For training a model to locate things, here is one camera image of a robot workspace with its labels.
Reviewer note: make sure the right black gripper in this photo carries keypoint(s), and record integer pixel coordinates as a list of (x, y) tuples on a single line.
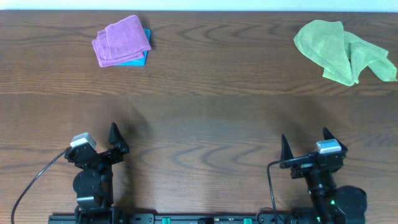
[(311, 160)]

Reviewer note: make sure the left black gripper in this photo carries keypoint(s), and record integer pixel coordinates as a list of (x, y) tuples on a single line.
[(104, 155)]

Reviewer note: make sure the purple microfiber cloth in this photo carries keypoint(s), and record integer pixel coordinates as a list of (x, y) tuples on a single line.
[(126, 38)]

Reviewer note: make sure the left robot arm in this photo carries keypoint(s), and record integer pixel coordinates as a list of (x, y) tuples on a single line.
[(94, 184)]

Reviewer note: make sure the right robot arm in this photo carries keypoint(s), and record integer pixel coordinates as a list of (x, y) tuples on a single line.
[(331, 204)]

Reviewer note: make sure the folded blue cloth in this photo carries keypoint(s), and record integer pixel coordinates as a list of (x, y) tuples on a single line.
[(138, 62)]

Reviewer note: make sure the green microfiber cloth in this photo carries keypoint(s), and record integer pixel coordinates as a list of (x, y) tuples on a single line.
[(342, 54)]

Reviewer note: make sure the folded purple cloth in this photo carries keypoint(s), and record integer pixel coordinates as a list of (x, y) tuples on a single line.
[(100, 46)]

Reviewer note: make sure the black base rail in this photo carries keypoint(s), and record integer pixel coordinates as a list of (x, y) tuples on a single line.
[(147, 218)]

